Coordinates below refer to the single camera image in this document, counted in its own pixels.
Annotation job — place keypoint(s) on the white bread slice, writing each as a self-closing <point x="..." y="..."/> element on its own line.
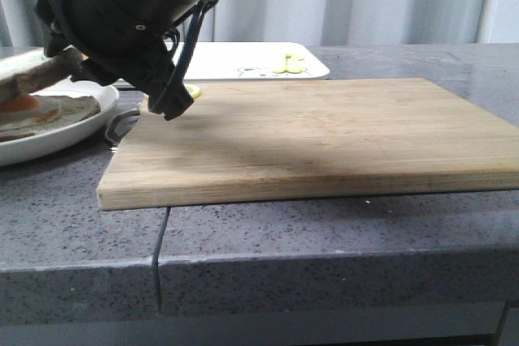
<point x="30" y="72"/>

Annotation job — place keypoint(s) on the white round plate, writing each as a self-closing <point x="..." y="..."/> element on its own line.
<point x="29" y="148"/>

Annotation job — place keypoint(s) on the wooden cutting board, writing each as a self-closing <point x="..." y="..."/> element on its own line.
<point x="259" y="141"/>

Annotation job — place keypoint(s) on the grey curtain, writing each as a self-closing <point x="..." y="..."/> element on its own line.
<point x="363" y="22"/>

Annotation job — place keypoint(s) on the lemon slice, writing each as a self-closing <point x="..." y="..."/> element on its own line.
<point x="194" y="91"/>

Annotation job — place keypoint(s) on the white bear tray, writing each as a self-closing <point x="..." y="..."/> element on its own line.
<point x="231" y="61"/>

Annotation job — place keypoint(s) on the left yellow utensil handle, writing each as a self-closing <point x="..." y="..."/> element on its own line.
<point x="279" y="63"/>

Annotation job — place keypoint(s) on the yellow utensil handle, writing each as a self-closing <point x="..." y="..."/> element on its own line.
<point x="293" y="63"/>
<point x="279" y="63"/>

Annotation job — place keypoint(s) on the fried egg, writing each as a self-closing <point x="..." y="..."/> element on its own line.
<point x="29" y="110"/>

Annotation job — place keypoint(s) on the right yellow utensil handle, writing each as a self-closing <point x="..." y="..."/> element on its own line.
<point x="293" y="63"/>

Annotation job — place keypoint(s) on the metal cutting board handle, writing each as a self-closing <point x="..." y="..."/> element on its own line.
<point x="118" y="126"/>

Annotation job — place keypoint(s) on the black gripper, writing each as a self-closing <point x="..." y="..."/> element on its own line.
<point x="148" y="43"/>

